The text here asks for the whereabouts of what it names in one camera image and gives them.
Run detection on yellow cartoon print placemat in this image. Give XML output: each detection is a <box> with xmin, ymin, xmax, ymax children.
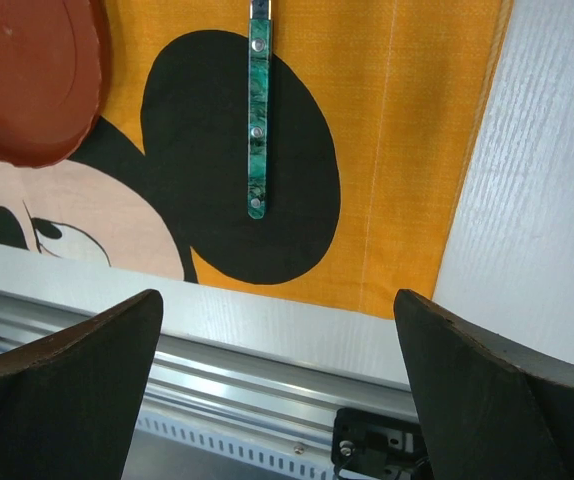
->
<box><xmin>0</xmin><ymin>1</ymin><xmax>512</xmax><ymax>318</ymax></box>

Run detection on red round plate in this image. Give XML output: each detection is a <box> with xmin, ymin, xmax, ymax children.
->
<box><xmin>0</xmin><ymin>1</ymin><xmax>111</xmax><ymax>168</ymax></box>

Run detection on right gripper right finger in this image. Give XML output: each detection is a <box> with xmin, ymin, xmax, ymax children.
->
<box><xmin>393</xmin><ymin>290</ymin><xmax>574</xmax><ymax>479</ymax></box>

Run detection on spoon with green handle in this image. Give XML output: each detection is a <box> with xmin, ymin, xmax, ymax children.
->
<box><xmin>247</xmin><ymin>0</ymin><xmax>272</xmax><ymax>220</ymax></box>

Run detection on aluminium mounting rail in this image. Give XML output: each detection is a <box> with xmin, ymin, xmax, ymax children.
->
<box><xmin>0</xmin><ymin>294</ymin><xmax>418</xmax><ymax>443</ymax></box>

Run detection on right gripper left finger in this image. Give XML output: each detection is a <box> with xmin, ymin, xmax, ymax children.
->
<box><xmin>0</xmin><ymin>290</ymin><xmax>163</xmax><ymax>479</ymax></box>

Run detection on slotted grey cable duct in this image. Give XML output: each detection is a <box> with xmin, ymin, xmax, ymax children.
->
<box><xmin>136</xmin><ymin>412</ymin><xmax>334</xmax><ymax>479</ymax></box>

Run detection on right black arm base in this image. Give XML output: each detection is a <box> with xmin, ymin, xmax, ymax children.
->
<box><xmin>331</xmin><ymin>408</ymin><xmax>434</xmax><ymax>480</ymax></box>

